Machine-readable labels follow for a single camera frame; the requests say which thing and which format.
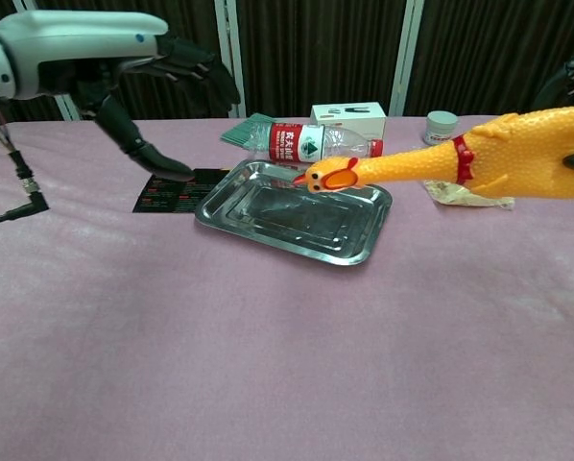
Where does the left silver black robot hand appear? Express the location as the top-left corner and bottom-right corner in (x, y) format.
(0, 10), (243, 182)

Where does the yellow rubber chicken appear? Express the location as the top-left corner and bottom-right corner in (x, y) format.
(293, 104), (574, 201)

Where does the teal green hand brush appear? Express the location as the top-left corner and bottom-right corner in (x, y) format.
(220, 113), (274, 145)

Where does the silver metal tray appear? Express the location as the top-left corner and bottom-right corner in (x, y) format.
(194, 159), (394, 267)

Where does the clear bag of dried snack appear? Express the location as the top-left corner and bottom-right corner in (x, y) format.
(423, 180), (516, 211)

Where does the small white lidded jar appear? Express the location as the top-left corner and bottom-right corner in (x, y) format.
(424, 110), (459, 145)

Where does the black printed card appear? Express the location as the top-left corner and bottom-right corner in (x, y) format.
(132, 167), (230, 214)

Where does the white product box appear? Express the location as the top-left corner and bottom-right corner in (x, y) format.
(309, 101), (388, 141)

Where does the clear red-label water bottle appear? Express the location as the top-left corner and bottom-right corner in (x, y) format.
(248, 120), (384, 164)

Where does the pink table cloth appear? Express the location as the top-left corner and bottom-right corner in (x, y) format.
(0, 113), (574, 461)

